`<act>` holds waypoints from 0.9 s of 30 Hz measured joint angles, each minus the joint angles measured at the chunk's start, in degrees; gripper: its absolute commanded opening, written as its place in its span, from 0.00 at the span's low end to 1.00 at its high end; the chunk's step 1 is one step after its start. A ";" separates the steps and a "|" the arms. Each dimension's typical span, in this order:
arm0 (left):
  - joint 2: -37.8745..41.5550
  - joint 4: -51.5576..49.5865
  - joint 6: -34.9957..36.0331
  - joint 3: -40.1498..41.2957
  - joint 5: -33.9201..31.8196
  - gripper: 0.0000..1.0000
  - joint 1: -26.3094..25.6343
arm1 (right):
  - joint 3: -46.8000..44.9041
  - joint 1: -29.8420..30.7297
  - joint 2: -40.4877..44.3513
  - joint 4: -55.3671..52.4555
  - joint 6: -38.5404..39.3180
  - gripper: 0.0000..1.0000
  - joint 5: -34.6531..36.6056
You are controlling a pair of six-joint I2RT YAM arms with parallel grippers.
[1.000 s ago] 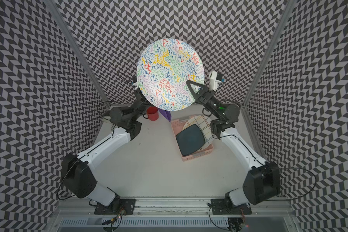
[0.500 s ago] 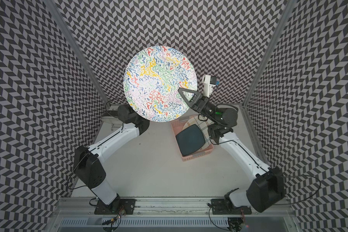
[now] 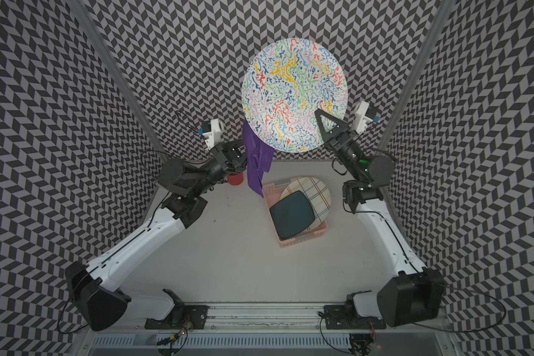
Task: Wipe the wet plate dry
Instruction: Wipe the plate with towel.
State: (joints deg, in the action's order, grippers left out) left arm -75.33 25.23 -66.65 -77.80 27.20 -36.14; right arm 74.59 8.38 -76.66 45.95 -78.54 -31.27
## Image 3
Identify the aluminium corner post left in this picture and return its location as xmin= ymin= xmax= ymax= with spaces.
xmin=66 ymin=0 xmax=167 ymax=160

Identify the pink plastic basket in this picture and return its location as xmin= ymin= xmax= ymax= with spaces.
xmin=263 ymin=177 xmax=327 ymax=248

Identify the plaid striped round plate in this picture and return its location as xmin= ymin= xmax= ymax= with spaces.
xmin=280 ymin=177 xmax=332 ymax=231

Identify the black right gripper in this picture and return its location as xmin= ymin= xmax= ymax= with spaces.
xmin=314 ymin=108 xmax=366 ymax=181

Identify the aluminium corner post right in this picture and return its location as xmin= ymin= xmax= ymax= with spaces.
xmin=378 ymin=0 xmax=456 ymax=150

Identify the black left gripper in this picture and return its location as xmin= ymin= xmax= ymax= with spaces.
xmin=190 ymin=136 xmax=260 ymax=197

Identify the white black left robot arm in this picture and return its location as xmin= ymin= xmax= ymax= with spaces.
xmin=65 ymin=139 xmax=247 ymax=332

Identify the aluminium corner post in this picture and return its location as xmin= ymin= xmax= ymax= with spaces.
xmin=378 ymin=0 xmax=456 ymax=150
xmin=66 ymin=0 xmax=167 ymax=160

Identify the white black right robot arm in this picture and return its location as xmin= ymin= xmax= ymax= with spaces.
xmin=314 ymin=109 xmax=444 ymax=327

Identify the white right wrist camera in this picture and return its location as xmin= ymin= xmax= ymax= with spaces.
xmin=352 ymin=101 xmax=380 ymax=134

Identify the colourful squiggle pattern plate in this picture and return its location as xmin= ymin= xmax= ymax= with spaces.
xmin=241 ymin=38 xmax=349 ymax=154

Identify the dark teal square plate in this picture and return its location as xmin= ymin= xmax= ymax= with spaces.
xmin=269 ymin=191 xmax=315 ymax=240

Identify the purple microfibre cloth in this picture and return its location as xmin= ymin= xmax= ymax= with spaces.
xmin=242 ymin=121 xmax=274 ymax=197

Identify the red ceramic mug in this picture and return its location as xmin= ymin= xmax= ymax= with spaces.
xmin=227 ymin=172 xmax=244 ymax=186

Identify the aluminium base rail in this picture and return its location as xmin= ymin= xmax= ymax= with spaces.
xmin=144 ymin=302 xmax=388 ymax=332

